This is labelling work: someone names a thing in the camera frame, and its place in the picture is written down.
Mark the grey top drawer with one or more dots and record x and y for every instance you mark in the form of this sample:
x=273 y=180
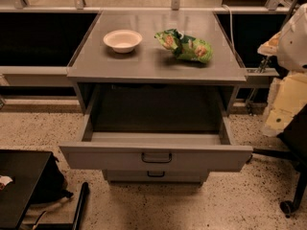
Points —
x=174 y=128

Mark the grey drawer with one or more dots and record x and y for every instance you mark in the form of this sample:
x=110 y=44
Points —
x=174 y=128
x=154 y=176

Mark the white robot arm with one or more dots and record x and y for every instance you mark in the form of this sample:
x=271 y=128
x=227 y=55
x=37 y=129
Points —
x=288 y=95

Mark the grey metal drawer cabinet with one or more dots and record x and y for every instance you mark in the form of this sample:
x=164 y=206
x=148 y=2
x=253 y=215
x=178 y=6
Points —
x=149 y=64

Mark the grey bottom drawer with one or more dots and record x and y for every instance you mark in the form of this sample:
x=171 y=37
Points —
x=154 y=176

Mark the green chip bag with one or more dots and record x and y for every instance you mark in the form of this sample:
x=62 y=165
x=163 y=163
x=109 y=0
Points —
x=185 y=47

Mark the white paper bowl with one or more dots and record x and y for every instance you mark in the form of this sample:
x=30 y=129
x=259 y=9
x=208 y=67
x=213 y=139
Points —
x=122 y=41

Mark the black backpack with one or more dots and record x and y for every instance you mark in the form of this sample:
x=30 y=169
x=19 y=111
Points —
x=52 y=185

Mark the black side table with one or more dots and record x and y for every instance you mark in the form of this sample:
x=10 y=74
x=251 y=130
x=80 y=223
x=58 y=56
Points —
x=24 y=167

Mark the black floor stand bar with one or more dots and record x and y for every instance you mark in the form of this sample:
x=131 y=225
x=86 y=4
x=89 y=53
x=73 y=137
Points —
x=75 y=225

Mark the grey metal rail frame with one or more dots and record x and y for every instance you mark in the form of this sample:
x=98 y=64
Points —
x=41 y=39

